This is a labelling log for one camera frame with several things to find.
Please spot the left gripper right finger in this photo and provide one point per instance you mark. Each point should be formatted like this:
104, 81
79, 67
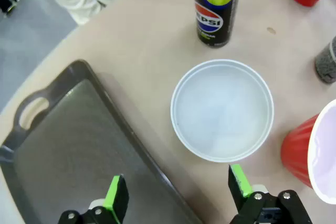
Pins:
242, 187

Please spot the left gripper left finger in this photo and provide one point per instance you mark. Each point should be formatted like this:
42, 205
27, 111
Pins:
115, 197

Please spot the white plastic bowl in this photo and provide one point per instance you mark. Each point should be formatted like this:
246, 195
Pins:
223, 111

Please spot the black Pepsi can grey dotted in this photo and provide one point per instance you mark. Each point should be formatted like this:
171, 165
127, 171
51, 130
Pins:
325, 64

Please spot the dark brown plastic tray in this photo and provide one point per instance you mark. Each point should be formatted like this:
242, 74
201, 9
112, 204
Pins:
78, 142

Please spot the black Pepsi can yellow mark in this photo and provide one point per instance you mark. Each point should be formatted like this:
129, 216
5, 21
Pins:
210, 24

